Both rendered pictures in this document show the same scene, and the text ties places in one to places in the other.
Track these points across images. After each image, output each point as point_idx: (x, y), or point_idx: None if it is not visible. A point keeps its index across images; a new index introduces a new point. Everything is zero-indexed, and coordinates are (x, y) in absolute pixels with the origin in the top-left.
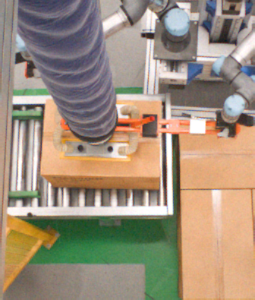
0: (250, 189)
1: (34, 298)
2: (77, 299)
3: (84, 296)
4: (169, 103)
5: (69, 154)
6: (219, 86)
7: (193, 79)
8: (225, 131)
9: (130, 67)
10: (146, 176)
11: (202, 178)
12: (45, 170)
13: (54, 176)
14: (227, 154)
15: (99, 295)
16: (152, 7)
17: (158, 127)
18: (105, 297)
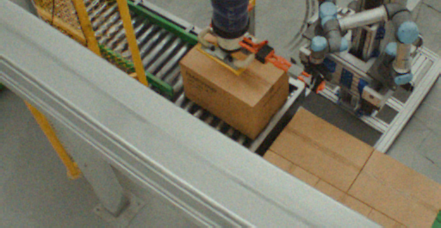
0: (319, 178)
1: (125, 180)
2: (151, 199)
3: (158, 200)
4: (301, 89)
5: (203, 48)
6: (351, 120)
7: (336, 104)
8: (310, 78)
9: (300, 81)
10: (244, 101)
11: (289, 151)
12: (184, 61)
13: (187, 70)
14: (319, 147)
15: (167, 207)
16: None
17: (268, 55)
18: (170, 211)
